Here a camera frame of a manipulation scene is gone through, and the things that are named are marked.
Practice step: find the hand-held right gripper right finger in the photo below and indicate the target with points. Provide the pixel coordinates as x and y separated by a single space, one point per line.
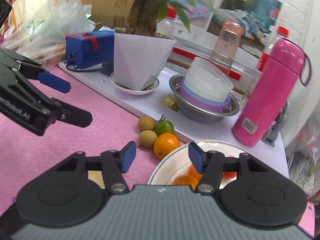
196 156

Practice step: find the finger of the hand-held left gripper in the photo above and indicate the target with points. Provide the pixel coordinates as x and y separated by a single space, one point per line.
75 117
53 82

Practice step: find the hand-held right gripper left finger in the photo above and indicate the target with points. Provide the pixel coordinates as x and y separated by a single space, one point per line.
128 156

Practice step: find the small orange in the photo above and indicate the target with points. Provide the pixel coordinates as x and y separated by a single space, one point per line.
193 170
166 148
185 180

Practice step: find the tan longan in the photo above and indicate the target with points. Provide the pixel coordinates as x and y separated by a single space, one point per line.
146 123
148 138

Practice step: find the white plate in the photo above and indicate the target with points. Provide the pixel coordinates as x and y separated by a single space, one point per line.
170 165

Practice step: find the red cherry tomato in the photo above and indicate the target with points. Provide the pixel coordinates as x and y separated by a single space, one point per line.
228 174

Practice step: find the green tomato with stem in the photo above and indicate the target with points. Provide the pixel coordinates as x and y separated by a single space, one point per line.
163 128

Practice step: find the steel basin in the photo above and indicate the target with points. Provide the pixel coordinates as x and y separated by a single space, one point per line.
200 116

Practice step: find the blue box device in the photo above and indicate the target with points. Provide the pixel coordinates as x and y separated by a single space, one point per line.
82 52

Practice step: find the white platform board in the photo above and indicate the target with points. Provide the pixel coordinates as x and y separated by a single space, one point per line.
140 102

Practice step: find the black power plug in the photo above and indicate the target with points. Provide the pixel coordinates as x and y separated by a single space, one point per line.
107 68

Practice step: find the translucent plastic bag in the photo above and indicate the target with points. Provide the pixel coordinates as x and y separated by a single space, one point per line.
57 20

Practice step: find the white pot saucer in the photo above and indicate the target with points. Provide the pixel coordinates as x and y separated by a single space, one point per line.
135 92

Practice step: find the stack of plastic bowls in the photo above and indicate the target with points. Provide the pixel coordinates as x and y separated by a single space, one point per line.
205 80

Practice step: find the potted money tree white pot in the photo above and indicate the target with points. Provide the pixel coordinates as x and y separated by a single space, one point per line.
140 60

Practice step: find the cardboard box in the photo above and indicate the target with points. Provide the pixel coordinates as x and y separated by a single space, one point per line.
105 5

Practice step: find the pink thermos bottle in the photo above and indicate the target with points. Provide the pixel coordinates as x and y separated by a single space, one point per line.
265 92

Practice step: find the clear crumpled plastic bag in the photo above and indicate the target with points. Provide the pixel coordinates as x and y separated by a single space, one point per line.
305 150

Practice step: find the clear plastic cup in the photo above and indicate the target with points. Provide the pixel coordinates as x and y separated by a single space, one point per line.
225 47

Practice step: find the red-capped plastic bottle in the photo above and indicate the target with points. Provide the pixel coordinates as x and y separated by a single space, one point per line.
266 55

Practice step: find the bedding wall poster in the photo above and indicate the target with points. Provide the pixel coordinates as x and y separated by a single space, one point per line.
250 12

